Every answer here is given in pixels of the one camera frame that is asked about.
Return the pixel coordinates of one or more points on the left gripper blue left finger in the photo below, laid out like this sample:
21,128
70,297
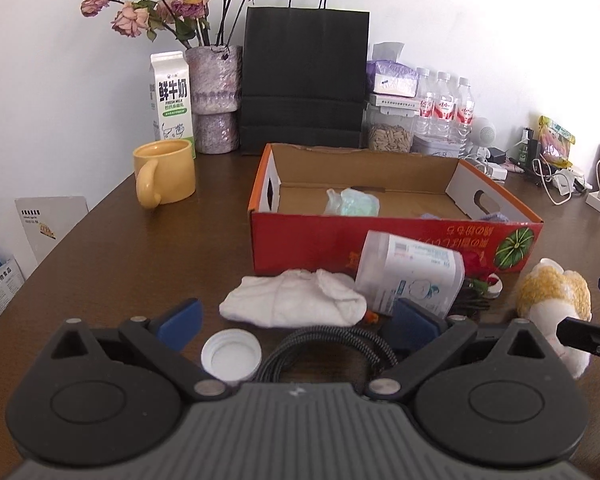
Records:
178,327

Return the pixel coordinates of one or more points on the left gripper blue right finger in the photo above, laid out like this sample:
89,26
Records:
411,327

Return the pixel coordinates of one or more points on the finger of the right gripper seen across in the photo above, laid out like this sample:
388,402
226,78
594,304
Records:
580,335

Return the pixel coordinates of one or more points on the white plastic jar lid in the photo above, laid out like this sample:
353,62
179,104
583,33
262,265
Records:
232,356

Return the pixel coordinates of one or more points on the orange candy wrapper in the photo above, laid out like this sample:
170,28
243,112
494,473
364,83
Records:
371,317

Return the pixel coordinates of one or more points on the yellow white plush toy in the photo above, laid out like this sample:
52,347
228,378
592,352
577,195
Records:
546,296

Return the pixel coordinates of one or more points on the white folded cloth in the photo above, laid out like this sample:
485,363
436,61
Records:
295,299

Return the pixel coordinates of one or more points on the green crumpled plastic bag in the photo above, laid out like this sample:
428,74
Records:
351,203

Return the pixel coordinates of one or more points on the red cardboard fruit box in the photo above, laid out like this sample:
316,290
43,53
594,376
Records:
289,229

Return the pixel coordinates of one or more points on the yellow ceramic mug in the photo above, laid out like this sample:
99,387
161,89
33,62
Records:
164,172

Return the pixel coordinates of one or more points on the white envelope card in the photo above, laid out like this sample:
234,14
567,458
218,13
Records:
47,220

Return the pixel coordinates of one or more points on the white charger block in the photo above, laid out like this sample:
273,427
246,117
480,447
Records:
496,172

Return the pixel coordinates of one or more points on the black power adapter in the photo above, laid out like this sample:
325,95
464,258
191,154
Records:
496,156

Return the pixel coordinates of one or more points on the clear seed container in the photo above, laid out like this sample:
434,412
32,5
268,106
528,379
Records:
388,129

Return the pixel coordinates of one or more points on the colourful snack bag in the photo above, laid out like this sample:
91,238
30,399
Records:
555,142

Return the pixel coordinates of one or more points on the white round robot toy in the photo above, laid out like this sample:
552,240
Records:
481,137

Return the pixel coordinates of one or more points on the left water bottle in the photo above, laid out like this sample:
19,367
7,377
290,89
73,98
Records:
425,96

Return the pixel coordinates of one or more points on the water bottle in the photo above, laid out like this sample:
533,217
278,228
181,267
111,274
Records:
443,106
425,96
464,111

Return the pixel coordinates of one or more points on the white green milk carton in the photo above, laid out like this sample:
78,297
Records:
169,90

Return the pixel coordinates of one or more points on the white flat box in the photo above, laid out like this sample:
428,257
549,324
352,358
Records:
381,100

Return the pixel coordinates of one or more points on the right water bottle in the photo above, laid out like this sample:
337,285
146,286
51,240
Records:
464,111

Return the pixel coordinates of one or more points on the middle water bottle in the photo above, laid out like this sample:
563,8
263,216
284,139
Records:
443,106

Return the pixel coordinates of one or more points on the purple speckled vase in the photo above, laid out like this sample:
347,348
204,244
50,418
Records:
215,75

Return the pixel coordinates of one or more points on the black paper shopping bag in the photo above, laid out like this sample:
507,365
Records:
303,77

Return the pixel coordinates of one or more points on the dried pink rose bouquet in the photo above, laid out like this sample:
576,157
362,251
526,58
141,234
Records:
211,23

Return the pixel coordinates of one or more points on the purple drawstring pouch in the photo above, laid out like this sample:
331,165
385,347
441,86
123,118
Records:
496,218

